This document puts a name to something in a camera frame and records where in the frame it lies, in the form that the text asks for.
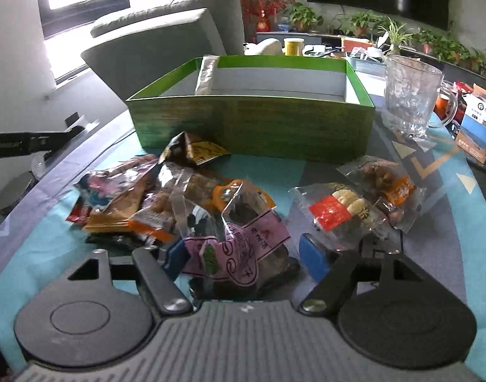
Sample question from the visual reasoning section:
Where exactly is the clear glass mug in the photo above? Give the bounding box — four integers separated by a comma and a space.
380, 53, 459, 139

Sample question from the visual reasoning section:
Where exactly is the pile of mixed snacks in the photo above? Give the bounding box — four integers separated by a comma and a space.
66, 153, 228, 253

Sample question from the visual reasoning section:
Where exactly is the green cardboard box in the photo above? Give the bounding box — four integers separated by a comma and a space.
125, 55, 376, 164

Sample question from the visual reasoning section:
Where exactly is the red black snack packet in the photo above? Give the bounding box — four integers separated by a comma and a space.
67, 203, 90, 227

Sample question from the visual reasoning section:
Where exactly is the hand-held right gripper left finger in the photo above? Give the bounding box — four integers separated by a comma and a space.
67, 240, 195, 314

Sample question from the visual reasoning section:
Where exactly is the white blue carton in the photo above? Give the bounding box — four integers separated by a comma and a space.
456, 84, 486, 165

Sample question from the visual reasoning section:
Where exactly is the pink label snack packet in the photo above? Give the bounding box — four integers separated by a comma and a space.
182, 181, 299, 299

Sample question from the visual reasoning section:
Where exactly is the dark framed window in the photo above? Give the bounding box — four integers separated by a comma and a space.
35, 0, 212, 86

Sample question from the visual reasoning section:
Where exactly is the red white carton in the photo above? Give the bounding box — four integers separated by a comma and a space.
342, 38, 387, 72

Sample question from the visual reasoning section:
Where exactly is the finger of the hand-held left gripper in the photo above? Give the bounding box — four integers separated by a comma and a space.
0, 113, 87, 159

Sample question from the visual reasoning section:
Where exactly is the red flower decoration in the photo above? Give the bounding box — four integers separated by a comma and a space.
241, 0, 295, 32

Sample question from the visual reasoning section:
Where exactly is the orange jelly cup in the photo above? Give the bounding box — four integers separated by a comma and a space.
212, 179, 275, 217

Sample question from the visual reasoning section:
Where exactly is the grey sofa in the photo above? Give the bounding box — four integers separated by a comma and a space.
81, 0, 246, 96

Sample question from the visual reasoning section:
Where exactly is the brown yellow snack packet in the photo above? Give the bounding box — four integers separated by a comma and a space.
159, 131, 232, 167

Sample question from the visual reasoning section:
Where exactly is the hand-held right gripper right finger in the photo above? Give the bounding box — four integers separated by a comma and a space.
293, 233, 427, 316

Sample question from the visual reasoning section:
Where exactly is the green potted plant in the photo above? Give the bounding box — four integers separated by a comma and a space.
285, 2, 323, 32
339, 11, 383, 36

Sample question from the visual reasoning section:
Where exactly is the row of potted plants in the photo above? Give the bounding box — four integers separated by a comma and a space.
412, 28, 486, 72

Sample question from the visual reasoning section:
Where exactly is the orange label clear snack packet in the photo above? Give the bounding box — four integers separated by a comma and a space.
336, 155, 427, 233

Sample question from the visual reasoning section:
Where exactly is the red label clear snack packet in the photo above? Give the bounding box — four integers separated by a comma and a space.
288, 182, 389, 252

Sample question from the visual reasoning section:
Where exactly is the spider plant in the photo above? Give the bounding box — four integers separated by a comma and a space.
376, 18, 415, 54

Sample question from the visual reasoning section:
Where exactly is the glass teapot with red tea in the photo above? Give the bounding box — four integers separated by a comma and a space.
436, 81, 470, 124

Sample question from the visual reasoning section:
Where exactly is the white plush cushion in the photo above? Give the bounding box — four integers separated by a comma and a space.
244, 38, 285, 56

